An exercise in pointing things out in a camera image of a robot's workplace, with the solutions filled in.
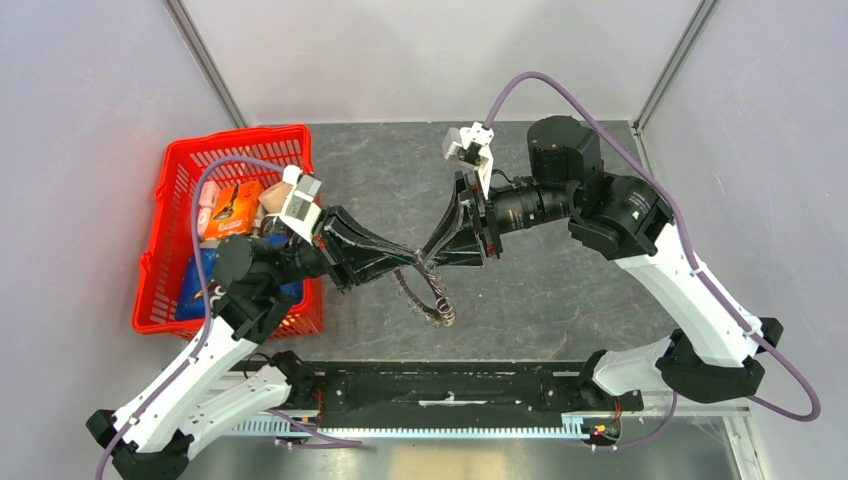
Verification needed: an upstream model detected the aluminium frame post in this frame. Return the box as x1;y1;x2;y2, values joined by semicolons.
162;0;249;128
632;0;721;134

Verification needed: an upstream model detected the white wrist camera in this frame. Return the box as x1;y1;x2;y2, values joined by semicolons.
442;122;494;199
279;165;322;244

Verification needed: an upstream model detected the blue Doritos chip bag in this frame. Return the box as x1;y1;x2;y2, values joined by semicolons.
174;244;304;321

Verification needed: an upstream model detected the white slotted cable duct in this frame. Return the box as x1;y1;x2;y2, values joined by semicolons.
222;413;592;441

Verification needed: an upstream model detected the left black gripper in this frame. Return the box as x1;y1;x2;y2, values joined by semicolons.
267;203;418;294

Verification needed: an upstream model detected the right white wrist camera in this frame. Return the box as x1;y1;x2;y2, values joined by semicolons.
442;122;494;199

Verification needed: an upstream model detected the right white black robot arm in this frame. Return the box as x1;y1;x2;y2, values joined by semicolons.
423;116;783;409

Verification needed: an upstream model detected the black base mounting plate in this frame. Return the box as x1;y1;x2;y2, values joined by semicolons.
278;360;644;428

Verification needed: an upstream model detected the left aluminium frame post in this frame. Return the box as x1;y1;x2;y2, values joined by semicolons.
162;0;249;128

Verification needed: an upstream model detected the red plastic basket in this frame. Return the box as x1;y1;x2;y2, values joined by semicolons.
131;124;313;340

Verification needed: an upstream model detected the orange snack box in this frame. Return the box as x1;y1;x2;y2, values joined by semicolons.
203;180;264;240

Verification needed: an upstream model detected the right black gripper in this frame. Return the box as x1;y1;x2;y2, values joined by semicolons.
422;169;577;270

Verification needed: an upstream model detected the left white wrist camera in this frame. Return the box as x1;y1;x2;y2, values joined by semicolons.
279;165;322;244

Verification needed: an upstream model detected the right aluminium frame post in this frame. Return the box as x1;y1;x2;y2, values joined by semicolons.
632;0;721;134

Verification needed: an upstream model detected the pink white small packet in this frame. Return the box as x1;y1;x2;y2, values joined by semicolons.
196;180;221;237

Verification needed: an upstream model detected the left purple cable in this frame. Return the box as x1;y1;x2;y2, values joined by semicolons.
94;155;364;480

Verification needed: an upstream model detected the large ring of keyrings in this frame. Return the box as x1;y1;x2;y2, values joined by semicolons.
392;250;458;330

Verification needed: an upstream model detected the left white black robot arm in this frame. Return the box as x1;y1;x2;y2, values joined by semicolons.
86;204;423;479

